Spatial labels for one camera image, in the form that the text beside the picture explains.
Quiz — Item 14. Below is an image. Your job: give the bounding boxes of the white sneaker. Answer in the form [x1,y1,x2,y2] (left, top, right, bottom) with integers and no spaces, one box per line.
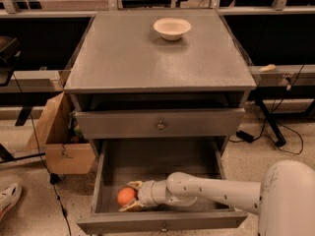
[0,183,22,221]

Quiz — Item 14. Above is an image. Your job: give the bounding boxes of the brown cardboard box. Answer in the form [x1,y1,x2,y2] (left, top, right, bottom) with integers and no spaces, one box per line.
[26,92,95,174]

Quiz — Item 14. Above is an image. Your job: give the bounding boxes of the black floor cable left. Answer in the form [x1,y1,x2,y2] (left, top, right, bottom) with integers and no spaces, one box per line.
[12,72,73,236]

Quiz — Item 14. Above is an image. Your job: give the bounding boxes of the white paper bowl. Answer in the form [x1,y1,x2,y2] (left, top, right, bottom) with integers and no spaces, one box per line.
[154,18,191,41]

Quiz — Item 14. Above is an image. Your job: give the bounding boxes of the grey wooden drawer cabinet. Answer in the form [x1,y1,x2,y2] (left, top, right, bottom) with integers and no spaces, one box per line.
[65,9,256,153]

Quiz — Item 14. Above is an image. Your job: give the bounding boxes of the orange fruit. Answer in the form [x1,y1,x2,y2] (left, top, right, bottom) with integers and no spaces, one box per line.
[117,187,137,207]

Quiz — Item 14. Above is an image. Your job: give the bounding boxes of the open grey middle drawer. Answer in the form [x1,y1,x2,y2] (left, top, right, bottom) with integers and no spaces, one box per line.
[78,138,247,234]

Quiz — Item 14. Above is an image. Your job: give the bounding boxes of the closed grey top drawer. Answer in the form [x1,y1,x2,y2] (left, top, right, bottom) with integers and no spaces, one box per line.
[76,108,245,139]

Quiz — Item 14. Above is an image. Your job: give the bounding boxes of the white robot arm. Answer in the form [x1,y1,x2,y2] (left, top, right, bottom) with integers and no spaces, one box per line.
[117,160,315,236]

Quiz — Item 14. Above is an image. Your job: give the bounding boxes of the black table leg stand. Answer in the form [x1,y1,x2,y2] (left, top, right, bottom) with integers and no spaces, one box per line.
[255,98,286,147]

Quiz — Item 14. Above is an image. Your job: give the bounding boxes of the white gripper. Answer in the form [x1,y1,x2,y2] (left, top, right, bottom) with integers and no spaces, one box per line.
[119,180,167,212]

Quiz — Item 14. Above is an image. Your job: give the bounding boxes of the small yellow foam scrap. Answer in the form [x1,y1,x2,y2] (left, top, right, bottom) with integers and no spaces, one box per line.
[259,64,276,73]

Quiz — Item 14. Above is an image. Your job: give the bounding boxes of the black power adapter cable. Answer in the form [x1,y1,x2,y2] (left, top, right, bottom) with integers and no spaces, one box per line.
[228,64,306,156]

